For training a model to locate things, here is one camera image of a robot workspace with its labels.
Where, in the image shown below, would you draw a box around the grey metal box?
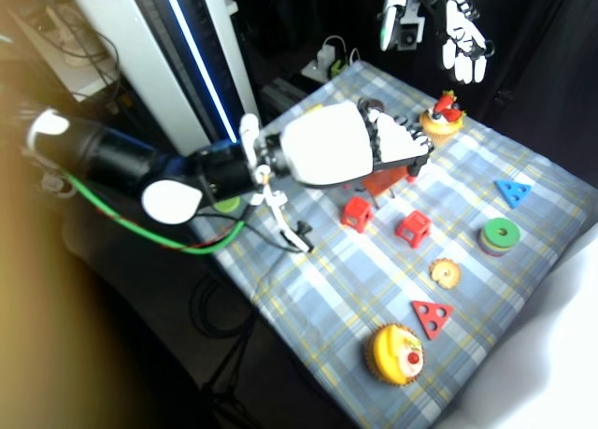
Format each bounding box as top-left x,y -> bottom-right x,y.
259,76 -> 309,117

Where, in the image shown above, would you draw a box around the white rounded cover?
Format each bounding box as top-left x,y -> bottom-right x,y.
434,235 -> 598,429

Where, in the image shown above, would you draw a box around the red triangle block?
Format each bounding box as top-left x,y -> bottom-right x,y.
410,300 -> 455,341

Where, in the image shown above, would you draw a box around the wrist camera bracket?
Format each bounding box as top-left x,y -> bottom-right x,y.
249,185 -> 313,254

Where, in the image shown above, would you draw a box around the white column with blue stripe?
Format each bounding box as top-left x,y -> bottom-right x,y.
63,0 -> 261,157

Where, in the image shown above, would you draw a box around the stacked coloured rings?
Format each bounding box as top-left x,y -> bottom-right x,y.
477,217 -> 522,258

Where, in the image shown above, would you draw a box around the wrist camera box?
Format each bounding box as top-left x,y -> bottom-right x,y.
396,17 -> 426,51

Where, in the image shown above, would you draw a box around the blue triangle block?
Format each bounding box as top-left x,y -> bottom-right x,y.
493,179 -> 534,209

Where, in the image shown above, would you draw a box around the green round disc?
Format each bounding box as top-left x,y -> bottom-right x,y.
212,195 -> 242,214

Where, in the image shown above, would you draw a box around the blue plaid cloth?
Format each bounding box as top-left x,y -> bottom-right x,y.
189,59 -> 589,429

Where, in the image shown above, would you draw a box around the strawberry toy cupcake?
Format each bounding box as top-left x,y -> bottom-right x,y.
419,89 -> 468,148

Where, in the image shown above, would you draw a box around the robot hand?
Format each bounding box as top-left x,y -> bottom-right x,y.
441,0 -> 495,85
279,98 -> 434,191

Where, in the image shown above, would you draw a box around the green cable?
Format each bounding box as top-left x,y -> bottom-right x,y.
64,172 -> 248,256

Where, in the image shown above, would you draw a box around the white shelf board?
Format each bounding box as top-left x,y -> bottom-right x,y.
8,0 -> 121,104

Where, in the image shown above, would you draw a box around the black tripod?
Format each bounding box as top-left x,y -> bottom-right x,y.
186,325 -> 263,429

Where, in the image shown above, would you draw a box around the small brown toy table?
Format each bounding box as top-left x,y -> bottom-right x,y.
359,165 -> 408,209

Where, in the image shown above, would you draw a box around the white power adapter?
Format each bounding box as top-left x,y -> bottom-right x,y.
301,35 -> 347,82

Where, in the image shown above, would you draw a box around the yellow fruit toy cupcake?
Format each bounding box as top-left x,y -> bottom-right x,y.
364,323 -> 426,387

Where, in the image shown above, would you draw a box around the round toy tart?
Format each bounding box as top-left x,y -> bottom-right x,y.
428,257 -> 463,290

